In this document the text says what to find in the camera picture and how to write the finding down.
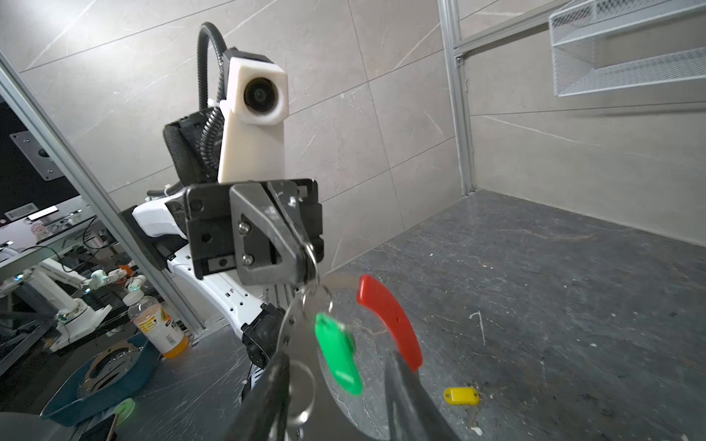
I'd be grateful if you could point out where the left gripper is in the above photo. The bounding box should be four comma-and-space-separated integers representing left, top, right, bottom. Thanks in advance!
183, 178, 325, 287

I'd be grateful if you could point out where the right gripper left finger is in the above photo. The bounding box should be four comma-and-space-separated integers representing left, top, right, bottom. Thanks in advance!
222, 352, 290, 441

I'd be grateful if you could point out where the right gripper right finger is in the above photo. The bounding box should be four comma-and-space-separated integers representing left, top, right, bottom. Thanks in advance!
384, 352, 460, 441

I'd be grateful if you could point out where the yellow tagged key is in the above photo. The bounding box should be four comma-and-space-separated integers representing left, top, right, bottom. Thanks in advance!
444, 386, 480, 427

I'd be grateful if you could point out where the metal keyring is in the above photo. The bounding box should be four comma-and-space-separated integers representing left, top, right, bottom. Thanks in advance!
278, 273, 389, 440

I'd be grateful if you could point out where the green tagged key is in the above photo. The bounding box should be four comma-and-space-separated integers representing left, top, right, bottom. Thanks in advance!
314, 312, 363, 396

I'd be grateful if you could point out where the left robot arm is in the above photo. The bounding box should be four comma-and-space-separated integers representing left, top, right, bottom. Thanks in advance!
124, 22, 325, 368

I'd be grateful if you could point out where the plastic juice bottle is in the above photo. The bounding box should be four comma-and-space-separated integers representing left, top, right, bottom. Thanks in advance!
123, 290, 189, 358

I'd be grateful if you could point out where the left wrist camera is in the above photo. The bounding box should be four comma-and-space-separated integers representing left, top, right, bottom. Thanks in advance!
218, 48, 290, 184

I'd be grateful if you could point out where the teal tray with ring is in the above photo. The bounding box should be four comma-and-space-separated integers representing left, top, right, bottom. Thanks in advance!
40, 334, 161, 427

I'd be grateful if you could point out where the white wire mesh basket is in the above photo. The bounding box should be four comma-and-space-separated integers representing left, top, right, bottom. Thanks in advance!
549, 1, 705, 97

